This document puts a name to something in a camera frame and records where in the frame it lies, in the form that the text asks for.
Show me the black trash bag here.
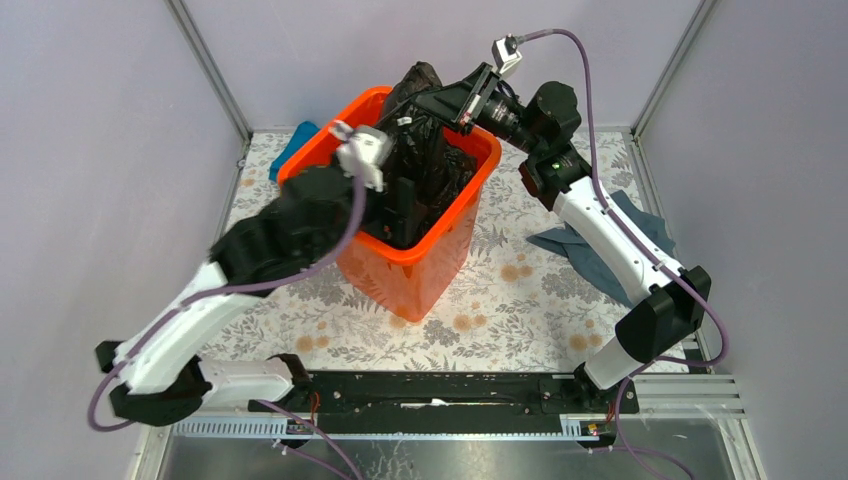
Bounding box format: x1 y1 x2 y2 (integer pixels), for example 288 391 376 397
377 61 477 241

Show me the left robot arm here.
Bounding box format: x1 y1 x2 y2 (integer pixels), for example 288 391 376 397
95 162 385 429

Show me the left aluminium frame post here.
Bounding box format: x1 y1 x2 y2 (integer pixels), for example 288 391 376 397
164 0 252 145

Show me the orange plastic trash bin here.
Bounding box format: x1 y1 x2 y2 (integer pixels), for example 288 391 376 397
276 86 502 322

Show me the grey-blue cloth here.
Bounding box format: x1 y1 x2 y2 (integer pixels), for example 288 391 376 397
527 190 675 308

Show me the right aluminium frame post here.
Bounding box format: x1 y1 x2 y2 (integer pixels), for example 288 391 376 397
631 0 721 138

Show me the floral table mat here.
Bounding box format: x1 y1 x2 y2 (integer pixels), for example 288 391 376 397
187 131 687 374

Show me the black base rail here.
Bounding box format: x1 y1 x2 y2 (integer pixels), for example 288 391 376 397
248 369 639 438

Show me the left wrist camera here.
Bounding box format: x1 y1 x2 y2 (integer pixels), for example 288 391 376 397
329 120 394 193

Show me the aluminium frame post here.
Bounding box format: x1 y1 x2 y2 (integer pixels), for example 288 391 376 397
631 0 721 138
164 0 252 145

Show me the blue cloth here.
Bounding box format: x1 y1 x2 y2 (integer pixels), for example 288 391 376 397
268 121 320 183

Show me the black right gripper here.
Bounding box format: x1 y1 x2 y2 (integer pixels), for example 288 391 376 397
409 64 542 157

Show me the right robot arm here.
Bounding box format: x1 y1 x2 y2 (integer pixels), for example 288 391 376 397
411 63 711 412

